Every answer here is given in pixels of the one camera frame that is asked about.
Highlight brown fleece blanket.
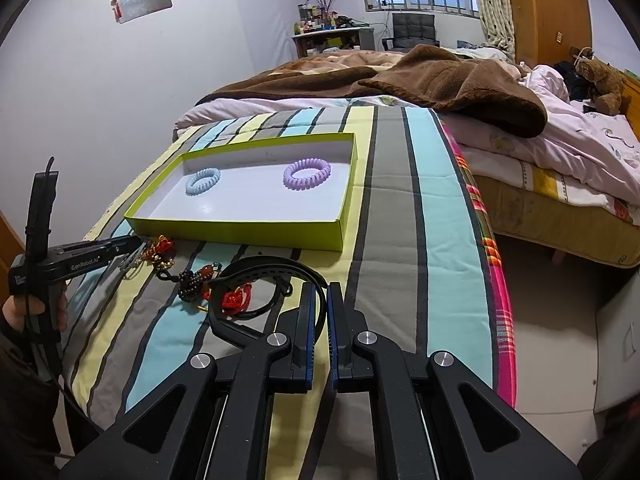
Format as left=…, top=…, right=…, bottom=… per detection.
left=197, top=44, right=548, bottom=140

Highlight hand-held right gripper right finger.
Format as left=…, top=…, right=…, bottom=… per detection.
left=327, top=281, right=585, bottom=480

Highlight purple spiral hair tie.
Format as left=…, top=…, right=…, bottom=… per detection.
left=283, top=158, right=331, bottom=191

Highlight black chair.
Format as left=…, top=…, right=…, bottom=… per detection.
left=382, top=12, right=441, bottom=52

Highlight cluttered desk shelf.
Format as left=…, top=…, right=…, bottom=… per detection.
left=291, top=27, right=375, bottom=58

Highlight dark beaded bracelet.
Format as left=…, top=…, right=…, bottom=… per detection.
left=156, top=262, right=223, bottom=303

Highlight dark clothes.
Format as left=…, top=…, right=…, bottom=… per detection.
left=552, top=60, right=593, bottom=101

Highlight striped bed sheet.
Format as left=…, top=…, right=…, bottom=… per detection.
left=62, top=100, right=516, bottom=480

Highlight wooden furniture edge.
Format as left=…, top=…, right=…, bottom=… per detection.
left=0, top=210, right=27, bottom=281

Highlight brown teddy bear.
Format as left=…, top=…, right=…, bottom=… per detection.
left=574, top=57, right=628, bottom=116

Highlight black strap bracelet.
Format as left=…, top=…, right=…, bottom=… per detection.
left=207, top=255, right=331, bottom=351

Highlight grey drawer cabinet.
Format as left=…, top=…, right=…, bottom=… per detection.
left=595, top=270, right=640, bottom=411

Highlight patterned curtain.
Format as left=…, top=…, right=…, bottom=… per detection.
left=467, top=0, right=516, bottom=58

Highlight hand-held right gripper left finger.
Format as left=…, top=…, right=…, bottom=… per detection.
left=59, top=281, right=321, bottom=480

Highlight person's left hand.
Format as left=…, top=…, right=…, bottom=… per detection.
left=0, top=290, right=69, bottom=333

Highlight red knot bracelet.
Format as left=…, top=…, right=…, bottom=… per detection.
left=142, top=235, right=177, bottom=257

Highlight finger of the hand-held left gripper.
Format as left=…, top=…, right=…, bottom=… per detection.
left=97, top=251, right=132, bottom=270
left=100, top=236, right=147, bottom=253

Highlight person's left forearm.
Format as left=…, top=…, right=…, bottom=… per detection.
left=0, top=320, right=103, bottom=480

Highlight yellow mattress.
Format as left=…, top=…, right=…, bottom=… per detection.
left=472, top=175, right=640, bottom=268

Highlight wooden wardrobe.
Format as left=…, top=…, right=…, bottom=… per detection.
left=502, top=0, right=593, bottom=68

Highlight grey hair rings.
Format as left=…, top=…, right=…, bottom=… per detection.
left=120, top=247, right=151, bottom=281

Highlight group of bottles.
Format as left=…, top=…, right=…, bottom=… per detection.
left=295, top=2, right=371, bottom=35

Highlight blue spiral hair tie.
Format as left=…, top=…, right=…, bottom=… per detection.
left=185, top=167, right=222, bottom=197

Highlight pink duvet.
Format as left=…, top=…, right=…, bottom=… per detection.
left=172, top=62, right=640, bottom=228

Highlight green cardboard box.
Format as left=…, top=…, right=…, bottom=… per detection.
left=123, top=132, right=357, bottom=252

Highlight red beaded bracelet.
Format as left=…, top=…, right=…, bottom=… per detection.
left=200, top=282, right=254, bottom=319

